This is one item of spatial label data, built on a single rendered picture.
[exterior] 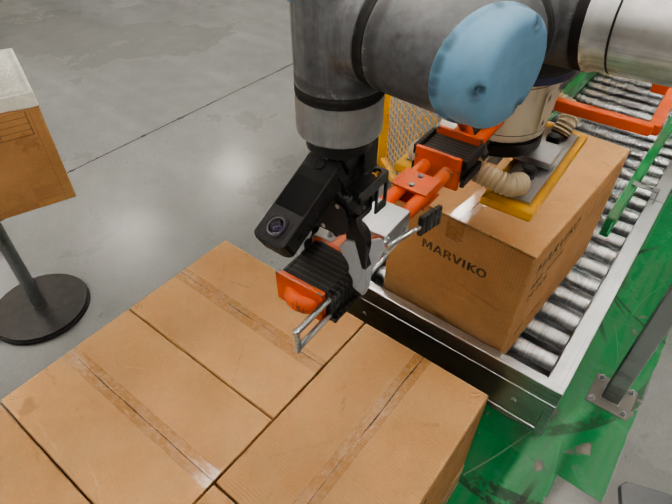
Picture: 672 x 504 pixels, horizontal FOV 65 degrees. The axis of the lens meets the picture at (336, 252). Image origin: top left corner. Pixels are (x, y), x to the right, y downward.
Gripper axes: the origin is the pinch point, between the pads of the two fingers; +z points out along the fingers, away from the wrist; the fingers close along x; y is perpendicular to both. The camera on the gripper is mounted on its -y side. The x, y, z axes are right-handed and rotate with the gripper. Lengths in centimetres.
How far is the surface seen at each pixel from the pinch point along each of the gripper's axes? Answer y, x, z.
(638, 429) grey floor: 103, -60, 127
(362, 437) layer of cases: 17, 3, 73
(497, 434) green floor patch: 71, -20, 127
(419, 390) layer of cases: 37, -1, 73
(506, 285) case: 57, -10, 44
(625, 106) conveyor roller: 237, -1, 75
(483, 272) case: 58, -4, 44
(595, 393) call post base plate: 109, -43, 126
